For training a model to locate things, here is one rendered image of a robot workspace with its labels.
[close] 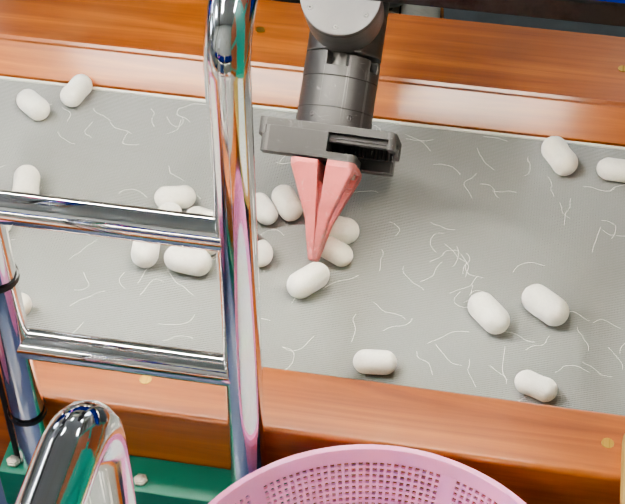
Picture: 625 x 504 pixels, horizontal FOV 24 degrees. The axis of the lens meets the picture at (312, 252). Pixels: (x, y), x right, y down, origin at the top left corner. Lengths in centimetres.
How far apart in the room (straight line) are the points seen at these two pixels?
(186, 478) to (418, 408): 17
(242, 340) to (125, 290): 25
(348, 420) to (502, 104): 36
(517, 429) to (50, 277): 37
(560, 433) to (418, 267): 20
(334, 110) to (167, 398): 25
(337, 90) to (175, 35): 25
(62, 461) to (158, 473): 50
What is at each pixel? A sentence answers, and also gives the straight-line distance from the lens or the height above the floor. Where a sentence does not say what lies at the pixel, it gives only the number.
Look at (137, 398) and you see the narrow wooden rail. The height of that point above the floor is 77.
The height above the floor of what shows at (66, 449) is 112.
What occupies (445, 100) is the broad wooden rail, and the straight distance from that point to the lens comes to 123.
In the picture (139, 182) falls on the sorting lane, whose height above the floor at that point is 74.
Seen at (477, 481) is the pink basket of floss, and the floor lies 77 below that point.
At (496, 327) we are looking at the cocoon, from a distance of 106.
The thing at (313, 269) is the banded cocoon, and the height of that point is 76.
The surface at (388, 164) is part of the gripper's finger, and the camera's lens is 111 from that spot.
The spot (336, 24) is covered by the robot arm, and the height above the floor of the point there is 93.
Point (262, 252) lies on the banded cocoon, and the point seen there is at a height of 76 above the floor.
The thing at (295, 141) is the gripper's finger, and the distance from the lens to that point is 107.
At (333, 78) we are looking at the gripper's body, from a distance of 108.
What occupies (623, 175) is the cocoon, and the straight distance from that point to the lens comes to 119.
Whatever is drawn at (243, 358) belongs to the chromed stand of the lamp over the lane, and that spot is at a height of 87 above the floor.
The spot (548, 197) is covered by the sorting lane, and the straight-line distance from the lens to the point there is 118.
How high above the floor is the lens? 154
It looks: 46 degrees down
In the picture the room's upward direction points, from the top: straight up
